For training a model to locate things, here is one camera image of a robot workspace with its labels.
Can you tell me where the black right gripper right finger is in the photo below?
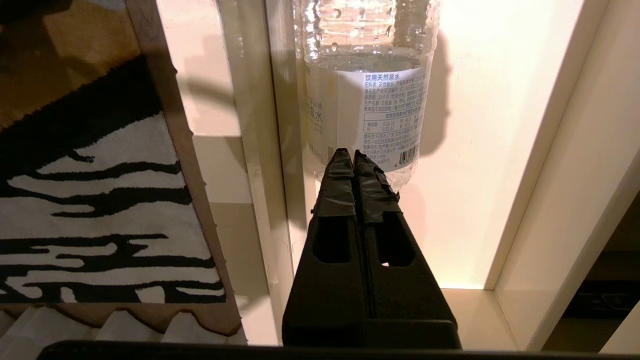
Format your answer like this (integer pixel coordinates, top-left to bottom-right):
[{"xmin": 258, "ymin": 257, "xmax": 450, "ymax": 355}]
[{"xmin": 352, "ymin": 150, "xmax": 462, "ymax": 350}]

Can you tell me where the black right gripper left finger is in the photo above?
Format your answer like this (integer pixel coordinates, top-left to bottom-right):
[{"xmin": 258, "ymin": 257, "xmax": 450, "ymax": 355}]
[{"xmin": 282, "ymin": 148, "xmax": 372, "ymax": 349}]

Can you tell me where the cream drawer with black handle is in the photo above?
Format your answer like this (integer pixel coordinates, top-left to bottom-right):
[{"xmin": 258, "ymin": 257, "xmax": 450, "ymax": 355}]
[{"xmin": 125, "ymin": 0, "xmax": 640, "ymax": 353}]

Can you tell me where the clear bottle with grey cap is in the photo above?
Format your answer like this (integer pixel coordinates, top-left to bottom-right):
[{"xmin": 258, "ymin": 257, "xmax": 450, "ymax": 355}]
[{"xmin": 292, "ymin": 0, "xmax": 442, "ymax": 194}]

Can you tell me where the cream ribbed cabinet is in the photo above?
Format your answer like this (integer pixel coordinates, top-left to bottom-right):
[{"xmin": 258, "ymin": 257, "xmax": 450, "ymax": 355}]
[{"xmin": 542, "ymin": 190, "xmax": 640, "ymax": 353}]

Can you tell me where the black and white patterned rug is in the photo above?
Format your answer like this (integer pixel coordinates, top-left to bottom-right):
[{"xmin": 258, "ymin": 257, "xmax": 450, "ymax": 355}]
[{"xmin": 0, "ymin": 50, "xmax": 228, "ymax": 306}]

